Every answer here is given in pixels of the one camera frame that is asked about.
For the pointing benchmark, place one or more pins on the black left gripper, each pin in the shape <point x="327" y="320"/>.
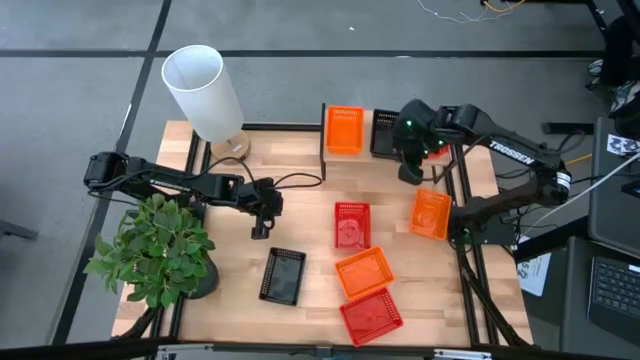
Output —
<point x="257" y="200"/>

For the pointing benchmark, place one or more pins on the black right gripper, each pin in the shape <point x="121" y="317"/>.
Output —
<point x="415" y="135"/>

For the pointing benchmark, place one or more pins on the black plastic basket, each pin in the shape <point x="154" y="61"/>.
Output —
<point x="282" y="277"/>
<point x="381" y="140"/>

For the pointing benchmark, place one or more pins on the orange plastic basket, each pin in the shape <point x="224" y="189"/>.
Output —
<point x="365" y="273"/>
<point x="430" y="215"/>
<point x="345" y="132"/>

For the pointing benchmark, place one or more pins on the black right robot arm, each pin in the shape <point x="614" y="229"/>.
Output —
<point x="510" y="152"/>

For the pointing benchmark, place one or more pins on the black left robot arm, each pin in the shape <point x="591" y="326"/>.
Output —
<point x="165" y="182"/>

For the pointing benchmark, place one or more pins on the green potted plant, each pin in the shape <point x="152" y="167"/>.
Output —
<point x="150" y="250"/>

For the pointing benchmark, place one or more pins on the white shade table lamp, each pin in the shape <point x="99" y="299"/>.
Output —
<point x="200" y="90"/>

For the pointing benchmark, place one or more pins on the black desk foot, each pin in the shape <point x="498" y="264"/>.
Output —
<point x="567" y="128"/>

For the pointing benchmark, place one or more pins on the white paper sheet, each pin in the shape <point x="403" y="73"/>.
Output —
<point x="535" y="275"/>

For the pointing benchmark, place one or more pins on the person's shoe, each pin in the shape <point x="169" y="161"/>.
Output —
<point x="595" y="72"/>
<point x="625" y="97"/>

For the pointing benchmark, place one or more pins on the printed marker sheet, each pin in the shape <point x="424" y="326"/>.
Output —
<point x="620" y="145"/>

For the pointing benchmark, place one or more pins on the grey side desk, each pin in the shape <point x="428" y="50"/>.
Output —
<point x="612" y="210"/>

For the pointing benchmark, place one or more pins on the person's leg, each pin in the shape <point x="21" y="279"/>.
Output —
<point x="617" y="50"/>

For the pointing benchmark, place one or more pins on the black small device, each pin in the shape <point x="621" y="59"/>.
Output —
<point x="632" y="189"/>

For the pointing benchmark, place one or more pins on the dark grey desk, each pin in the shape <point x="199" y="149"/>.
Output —
<point x="575" y="300"/>

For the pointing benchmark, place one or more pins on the black front crossbar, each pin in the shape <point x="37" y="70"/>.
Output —
<point x="75" y="350"/>

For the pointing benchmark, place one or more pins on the black keyboard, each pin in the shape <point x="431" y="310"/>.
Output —
<point x="617" y="295"/>

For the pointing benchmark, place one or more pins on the dark grey floor object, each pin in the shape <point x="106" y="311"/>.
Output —
<point x="15" y="231"/>

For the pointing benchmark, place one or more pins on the wooden shelf black frame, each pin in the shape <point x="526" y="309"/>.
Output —
<point x="345" y="159"/>

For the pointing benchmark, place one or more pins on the black table frame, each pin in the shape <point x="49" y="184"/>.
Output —
<point x="280" y="127"/>

